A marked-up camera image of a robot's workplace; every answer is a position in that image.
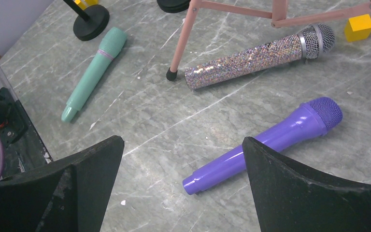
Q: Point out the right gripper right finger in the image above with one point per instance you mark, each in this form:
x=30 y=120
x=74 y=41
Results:
x=290 y=196

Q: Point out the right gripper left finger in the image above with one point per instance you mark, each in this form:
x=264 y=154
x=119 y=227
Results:
x=68 y=195

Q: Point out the mint green toy microphone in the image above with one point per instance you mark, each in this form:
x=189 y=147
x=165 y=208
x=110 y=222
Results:
x=109 y=48

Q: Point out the glittery rhinestone microphone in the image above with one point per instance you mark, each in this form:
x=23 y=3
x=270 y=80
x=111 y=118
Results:
x=310 y=43

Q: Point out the black round-base mic stand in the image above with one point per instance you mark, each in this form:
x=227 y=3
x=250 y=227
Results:
x=173 y=6
x=90 y=22

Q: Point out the yellow cube near stand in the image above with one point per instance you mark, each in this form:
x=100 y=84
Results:
x=358 y=28

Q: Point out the pink music stand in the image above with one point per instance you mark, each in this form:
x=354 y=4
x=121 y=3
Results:
x=277 y=16

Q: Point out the purple toy microphone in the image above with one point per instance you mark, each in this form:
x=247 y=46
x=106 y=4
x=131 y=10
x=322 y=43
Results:
x=310 y=120

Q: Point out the yellow cube left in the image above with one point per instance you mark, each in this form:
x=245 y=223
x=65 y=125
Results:
x=83 y=4

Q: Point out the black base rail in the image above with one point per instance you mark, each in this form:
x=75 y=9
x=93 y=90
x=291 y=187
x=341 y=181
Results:
x=21 y=147

